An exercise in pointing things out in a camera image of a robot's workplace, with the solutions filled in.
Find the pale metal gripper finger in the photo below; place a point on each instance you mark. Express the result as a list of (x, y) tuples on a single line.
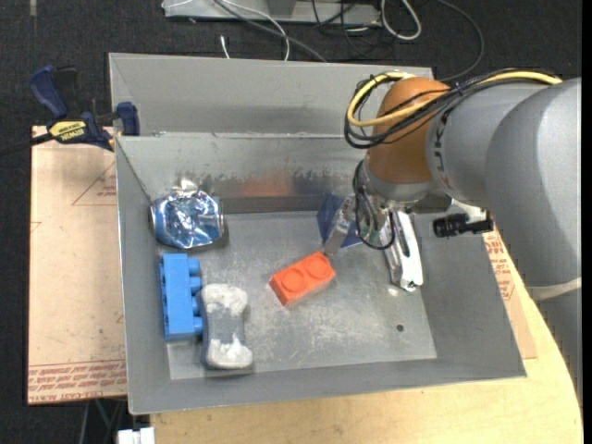
[(407, 257), (336, 234)]

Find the orange toy brick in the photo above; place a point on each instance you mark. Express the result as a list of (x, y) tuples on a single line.
[(303, 278)]

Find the grey metal bin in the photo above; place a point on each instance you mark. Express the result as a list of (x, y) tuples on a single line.
[(351, 336)]

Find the grey and white sponge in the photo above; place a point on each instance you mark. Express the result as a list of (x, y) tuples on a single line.
[(225, 326)]

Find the crushed blue and silver can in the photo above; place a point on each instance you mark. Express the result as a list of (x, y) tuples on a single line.
[(187, 220)]

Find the blue toy brick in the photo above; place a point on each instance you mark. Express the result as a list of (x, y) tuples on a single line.
[(178, 294)]

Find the brown cardboard board red print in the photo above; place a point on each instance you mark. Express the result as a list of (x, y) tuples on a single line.
[(74, 271)]

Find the black cylinder on white bracket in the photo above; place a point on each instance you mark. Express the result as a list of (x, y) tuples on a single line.
[(455, 226)]

